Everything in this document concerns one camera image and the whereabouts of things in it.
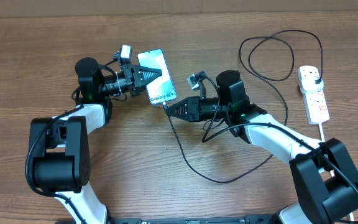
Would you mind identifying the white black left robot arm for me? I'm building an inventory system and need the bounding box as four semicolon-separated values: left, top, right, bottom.
25;56;162;223

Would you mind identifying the blue Samsung Galaxy smartphone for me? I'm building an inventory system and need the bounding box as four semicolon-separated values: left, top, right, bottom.
137;49;177;105

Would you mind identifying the white extension strip cord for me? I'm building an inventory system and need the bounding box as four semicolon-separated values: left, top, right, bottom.
318;123;355;224

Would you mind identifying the white charger plug adapter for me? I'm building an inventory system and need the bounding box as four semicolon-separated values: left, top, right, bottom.
300;77;324;94

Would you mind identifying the white power extension strip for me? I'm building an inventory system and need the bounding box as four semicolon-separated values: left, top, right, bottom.
297;65;331;126

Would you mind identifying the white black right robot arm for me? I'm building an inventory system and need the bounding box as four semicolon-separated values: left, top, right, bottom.
163;70;358;223

